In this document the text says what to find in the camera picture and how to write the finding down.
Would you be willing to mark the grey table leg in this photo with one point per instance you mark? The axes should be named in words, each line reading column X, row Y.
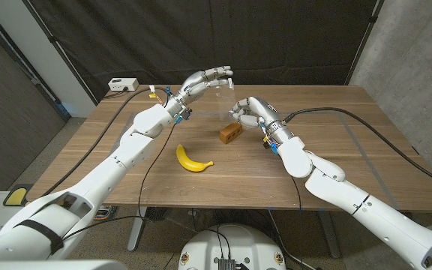
column 136, row 228
column 330, row 236

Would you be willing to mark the yellow toy banana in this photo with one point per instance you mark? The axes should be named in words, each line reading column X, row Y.
column 188, row 162

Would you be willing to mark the white robot torso base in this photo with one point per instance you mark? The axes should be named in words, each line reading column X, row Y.
column 234, row 243

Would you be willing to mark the white power strip box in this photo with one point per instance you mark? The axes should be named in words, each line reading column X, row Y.
column 123, row 84

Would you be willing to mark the black round fan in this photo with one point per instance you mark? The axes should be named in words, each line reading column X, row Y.
column 158, row 213

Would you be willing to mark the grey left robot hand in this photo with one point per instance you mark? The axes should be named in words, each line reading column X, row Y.
column 195, row 86

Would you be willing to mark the clear plastic screen protector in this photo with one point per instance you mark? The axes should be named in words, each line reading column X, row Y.
column 226, row 101

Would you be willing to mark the black backdrop stand pole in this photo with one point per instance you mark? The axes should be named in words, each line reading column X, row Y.
column 364, row 41
column 60, row 50

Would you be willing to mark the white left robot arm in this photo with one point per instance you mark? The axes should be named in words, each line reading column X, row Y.
column 99, row 180

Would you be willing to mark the black backdrop curtain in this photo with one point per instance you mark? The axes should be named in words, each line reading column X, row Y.
column 201, row 37

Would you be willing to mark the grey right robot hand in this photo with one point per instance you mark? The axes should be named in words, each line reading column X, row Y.
column 266, row 112

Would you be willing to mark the brown toy block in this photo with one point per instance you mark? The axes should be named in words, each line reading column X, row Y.
column 229, row 134

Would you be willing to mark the dark torso connector box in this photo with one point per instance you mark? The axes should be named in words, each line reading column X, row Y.
column 226, row 264

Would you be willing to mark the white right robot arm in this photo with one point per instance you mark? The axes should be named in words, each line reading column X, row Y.
column 351, row 202

